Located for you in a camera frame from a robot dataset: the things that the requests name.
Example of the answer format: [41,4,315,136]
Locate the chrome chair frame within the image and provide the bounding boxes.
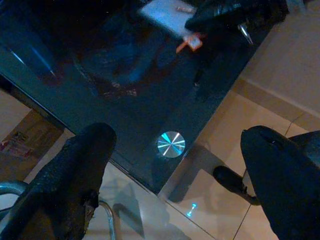
[0,181,117,240]

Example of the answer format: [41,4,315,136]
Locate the silver keys with orange tie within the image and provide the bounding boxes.
[176,22,255,54]

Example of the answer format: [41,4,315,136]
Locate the white paper sheet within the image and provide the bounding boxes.
[138,0,198,39]

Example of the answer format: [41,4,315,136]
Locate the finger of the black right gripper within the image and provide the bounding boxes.
[240,0,288,31]
[184,0,246,34]

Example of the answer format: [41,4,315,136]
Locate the brown cardboard box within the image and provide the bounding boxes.
[0,109,65,176]

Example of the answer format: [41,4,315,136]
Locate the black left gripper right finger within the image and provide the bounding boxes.
[240,125,320,240]

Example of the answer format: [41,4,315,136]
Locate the silver round table fitting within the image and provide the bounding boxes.
[156,131,186,158]

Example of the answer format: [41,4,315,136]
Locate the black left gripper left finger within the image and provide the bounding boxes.
[0,122,118,240]

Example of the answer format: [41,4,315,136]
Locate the black glass table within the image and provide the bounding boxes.
[0,0,288,196]

